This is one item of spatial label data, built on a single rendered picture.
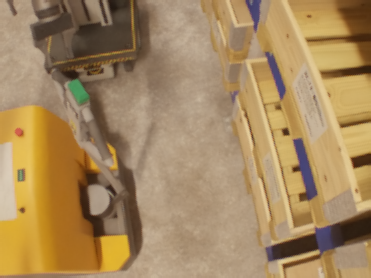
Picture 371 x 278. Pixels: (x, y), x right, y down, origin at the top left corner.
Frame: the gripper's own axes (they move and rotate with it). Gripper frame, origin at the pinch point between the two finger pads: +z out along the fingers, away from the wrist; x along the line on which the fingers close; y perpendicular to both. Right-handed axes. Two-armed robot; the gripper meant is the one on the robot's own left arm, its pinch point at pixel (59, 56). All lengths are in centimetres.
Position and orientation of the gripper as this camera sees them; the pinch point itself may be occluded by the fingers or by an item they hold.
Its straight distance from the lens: 118.3
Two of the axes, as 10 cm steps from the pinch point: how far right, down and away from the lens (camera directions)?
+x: 7.8, -4.3, 4.5
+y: 6.1, 4.1, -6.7
